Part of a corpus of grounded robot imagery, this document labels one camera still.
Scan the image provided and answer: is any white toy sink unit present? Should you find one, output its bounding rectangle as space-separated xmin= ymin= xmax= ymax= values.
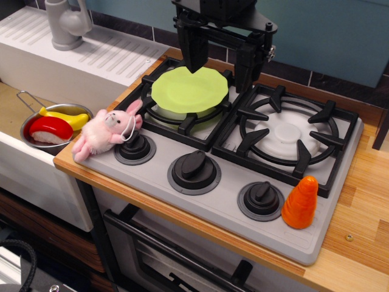
xmin=1 ymin=6 xmax=167 ymax=232

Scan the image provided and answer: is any left black stove knob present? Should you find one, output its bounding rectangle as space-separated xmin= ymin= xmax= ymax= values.
xmin=114 ymin=132 xmax=156 ymax=165

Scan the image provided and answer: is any small silver metal pot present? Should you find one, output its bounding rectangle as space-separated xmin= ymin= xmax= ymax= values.
xmin=16 ymin=91 xmax=93 ymax=155

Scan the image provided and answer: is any left black burner grate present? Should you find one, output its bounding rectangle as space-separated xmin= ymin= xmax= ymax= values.
xmin=115 ymin=56 xmax=241 ymax=152

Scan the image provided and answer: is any toy oven door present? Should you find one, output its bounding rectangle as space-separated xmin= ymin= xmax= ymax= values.
xmin=103 ymin=204 xmax=309 ymax=291

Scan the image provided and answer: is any light green plastic plate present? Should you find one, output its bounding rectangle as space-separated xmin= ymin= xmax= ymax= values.
xmin=151 ymin=66 xmax=229 ymax=113

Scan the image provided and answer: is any black burner grate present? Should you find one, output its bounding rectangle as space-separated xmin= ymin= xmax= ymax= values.
xmin=115 ymin=56 xmax=241 ymax=152
xmin=212 ymin=85 xmax=363 ymax=198

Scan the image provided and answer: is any right black stove knob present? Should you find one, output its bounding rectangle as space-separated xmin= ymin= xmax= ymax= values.
xmin=237 ymin=181 xmax=285 ymax=222

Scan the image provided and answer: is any yellow plastic toy banana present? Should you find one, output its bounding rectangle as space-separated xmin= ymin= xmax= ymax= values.
xmin=39 ymin=107 xmax=89 ymax=131

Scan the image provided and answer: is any red tuna sushi toy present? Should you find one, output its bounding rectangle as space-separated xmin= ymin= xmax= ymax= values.
xmin=29 ymin=117 xmax=74 ymax=145

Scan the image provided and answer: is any orange plastic toy carrot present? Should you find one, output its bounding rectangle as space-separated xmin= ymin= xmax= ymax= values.
xmin=281 ymin=176 xmax=318 ymax=229

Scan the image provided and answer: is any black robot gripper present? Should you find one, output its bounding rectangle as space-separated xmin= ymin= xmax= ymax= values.
xmin=172 ymin=1 xmax=278 ymax=93

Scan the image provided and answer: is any black stove knob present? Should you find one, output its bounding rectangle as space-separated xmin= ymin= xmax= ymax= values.
xmin=114 ymin=132 xmax=156 ymax=165
xmin=167 ymin=150 xmax=221 ymax=196
xmin=237 ymin=181 xmax=285 ymax=222

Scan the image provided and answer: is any grey toy faucet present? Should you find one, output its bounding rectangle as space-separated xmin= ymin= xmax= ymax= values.
xmin=45 ymin=0 xmax=92 ymax=51

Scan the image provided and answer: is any pink plush bunny toy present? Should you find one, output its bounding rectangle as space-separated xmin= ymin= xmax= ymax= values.
xmin=72 ymin=99 xmax=143 ymax=163

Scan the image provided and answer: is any middle black stove knob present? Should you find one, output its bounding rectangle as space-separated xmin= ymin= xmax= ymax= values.
xmin=167 ymin=150 xmax=221 ymax=196

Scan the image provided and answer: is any black braided cable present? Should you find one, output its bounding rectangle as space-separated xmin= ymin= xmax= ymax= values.
xmin=0 ymin=238 xmax=38 ymax=292

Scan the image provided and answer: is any grey toy stove top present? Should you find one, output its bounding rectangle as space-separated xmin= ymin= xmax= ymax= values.
xmin=83 ymin=58 xmax=363 ymax=265

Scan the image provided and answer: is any right black burner grate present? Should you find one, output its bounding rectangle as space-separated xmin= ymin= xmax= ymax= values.
xmin=212 ymin=85 xmax=363 ymax=198

